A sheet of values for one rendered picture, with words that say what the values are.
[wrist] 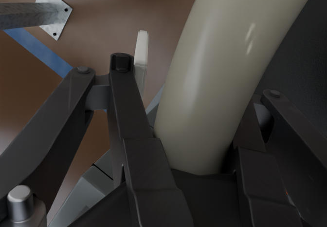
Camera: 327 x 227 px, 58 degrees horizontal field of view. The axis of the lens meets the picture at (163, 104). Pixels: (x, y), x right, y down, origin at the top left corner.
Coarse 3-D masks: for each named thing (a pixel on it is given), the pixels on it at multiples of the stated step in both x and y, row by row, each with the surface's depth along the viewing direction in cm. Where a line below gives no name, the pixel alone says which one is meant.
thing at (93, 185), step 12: (156, 96) 149; (156, 108) 123; (108, 156) 85; (96, 168) 79; (108, 168) 82; (84, 180) 75; (96, 180) 76; (108, 180) 78; (72, 192) 77; (84, 192) 76; (96, 192) 74; (108, 192) 75; (72, 204) 79; (84, 204) 77; (60, 216) 82; (72, 216) 80
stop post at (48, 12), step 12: (36, 0) 153; (48, 0) 151; (60, 0) 149; (0, 12) 120; (12, 12) 125; (24, 12) 131; (36, 12) 137; (48, 12) 144; (60, 12) 151; (0, 24) 122; (12, 24) 128; (24, 24) 135; (36, 24) 143; (48, 24) 152; (60, 24) 153
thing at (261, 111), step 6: (252, 96) 16; (258, 96) 16; (258, 102) 15; (258, 108) 15; (264, 108) 15; (258, 114) 15; (264, 114) 15; (270, 114) 15; (258, 120) 16; (264, 120) 15; (270, 120) 15; (264, 126) 16; (270, 126) 16
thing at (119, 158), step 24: (120, 72) 15; (120, 96) 13; (120, 120) 11; (144, 120) 11; (120, 144) 10; (144, 144) 9; (120, 168) 10; (144, 168) 8; (168, 168) 8; (144, 192) 7; (168, 192) 7; (144, 216) 6; (168, 216) 6
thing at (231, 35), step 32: (224, 0) 8; (256, 0) 8; (288, 0) 8; (192, 32) 9; (224, 32) 8; (256, 32) 8; (192, 64) 9; (224, 64) 8; (256, 64) 9; (192, 96) 9; (224, 96) 9; (160, 128) 10; (192, 128) 10; (224, 128) 10; (192, 160) 10; (224, 160) 11
